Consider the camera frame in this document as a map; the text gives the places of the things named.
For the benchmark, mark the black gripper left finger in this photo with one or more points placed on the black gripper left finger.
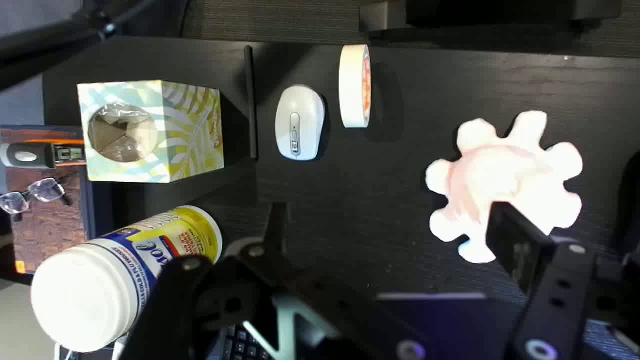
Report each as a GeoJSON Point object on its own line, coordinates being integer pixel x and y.
{"type": "Point", "coordinates": [201, 300]}

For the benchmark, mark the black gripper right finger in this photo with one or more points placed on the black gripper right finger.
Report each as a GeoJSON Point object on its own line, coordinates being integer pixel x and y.
{"type": "Point", "coordinates": [560, 300]}

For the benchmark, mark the white tape roll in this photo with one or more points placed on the white tape roll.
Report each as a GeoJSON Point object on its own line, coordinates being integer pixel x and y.
{"type": "Point", "coordinates": [352, 87]}

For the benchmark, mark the leaf patterned tissue box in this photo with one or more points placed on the leaf patterned tissue box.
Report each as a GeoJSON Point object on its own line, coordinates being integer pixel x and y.
{"type": "Point", "coordinates": [187, 132]}

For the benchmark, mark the black computer keyboard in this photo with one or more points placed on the black computer keyboard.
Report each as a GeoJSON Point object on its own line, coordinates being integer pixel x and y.
{"type": "Point", "coordinates": [243, 343]}

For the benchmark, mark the yellow disinfecting wipes canister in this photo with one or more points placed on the yellow disinfecting wipes canister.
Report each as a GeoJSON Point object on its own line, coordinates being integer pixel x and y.
{"type": "Point", "coordinates": [101, 286]}

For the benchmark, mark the pink octopus plush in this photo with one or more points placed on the pink octopus plush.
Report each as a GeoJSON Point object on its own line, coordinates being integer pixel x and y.
{"type": "Point", "coordinates": [506, 172]}

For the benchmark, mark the eyeglasses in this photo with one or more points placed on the eyeglasses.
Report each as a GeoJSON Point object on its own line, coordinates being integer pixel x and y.
{"type": "Point", "coordinates": [42, 190]}

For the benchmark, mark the white computer mouse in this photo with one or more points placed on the white computer mouse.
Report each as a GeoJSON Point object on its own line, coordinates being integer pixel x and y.
{"type": "Point", "coordinates": [300, 122]}

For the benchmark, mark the grey handheld device with display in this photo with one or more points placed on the grey handheld device with display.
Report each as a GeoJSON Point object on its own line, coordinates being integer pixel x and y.
{"type": "Point", "coordinates": [26, 156]}

